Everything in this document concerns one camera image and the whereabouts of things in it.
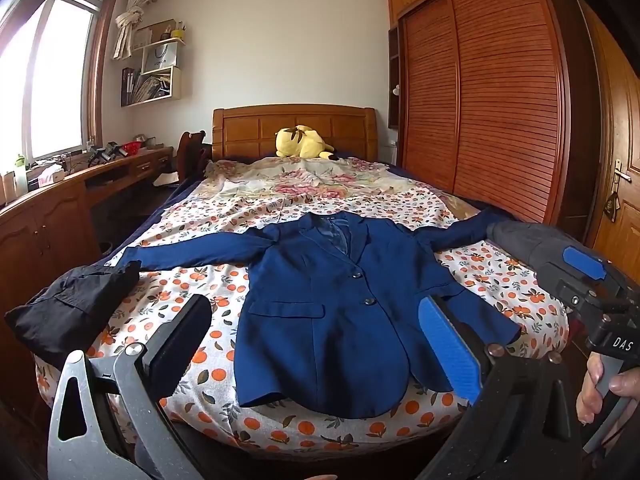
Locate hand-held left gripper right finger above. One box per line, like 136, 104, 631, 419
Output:
415, 294, 586, 480

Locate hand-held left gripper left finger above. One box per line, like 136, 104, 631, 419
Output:
47, 294, 213, 480

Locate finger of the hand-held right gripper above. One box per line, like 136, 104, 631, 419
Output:
537, 245, 626, 293

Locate navy blue suit jacket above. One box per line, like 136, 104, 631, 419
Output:
120, 210, 523, 420

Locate person's right hand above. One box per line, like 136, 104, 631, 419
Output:
575, 352, 640, 427

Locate orange fruit print bed sheet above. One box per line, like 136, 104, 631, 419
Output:
35, 180, 571, 456

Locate grey folded garment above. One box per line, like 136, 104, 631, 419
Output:
486, 221, 586, 273

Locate dark navy bed sheet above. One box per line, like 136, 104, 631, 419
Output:
102, 175, 201, 261

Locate black folded garment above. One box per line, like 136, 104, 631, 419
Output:
4, 260, 142, 368

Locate wooden door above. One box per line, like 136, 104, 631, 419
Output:
580, 0, 640, 266

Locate wooden desk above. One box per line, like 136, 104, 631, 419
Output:
0, 146, 176, 311

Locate wooden chair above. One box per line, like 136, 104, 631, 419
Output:
175, 131, 213, 183

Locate wooden louvered wardrobe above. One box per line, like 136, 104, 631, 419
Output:
387, 0, 573, 226

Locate black devices on desk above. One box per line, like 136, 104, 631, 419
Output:
87, 144, 126, 166

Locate pink floral blanket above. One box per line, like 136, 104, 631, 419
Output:
202, 156, 416, 211

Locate wooden bed headboard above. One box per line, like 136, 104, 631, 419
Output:
211, 106, 378, 162

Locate yellow plush toy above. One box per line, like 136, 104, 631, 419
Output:
274, 125, 336, 161

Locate white paper bag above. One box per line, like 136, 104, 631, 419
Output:
142, 42, 178, 73

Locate window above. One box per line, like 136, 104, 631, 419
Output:
0, 0, 121, 161

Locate tied beige curtain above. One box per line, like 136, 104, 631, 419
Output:
111, 0, 153, 61

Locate cream wall shelf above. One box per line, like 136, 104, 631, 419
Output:
120, 20, 187, 107

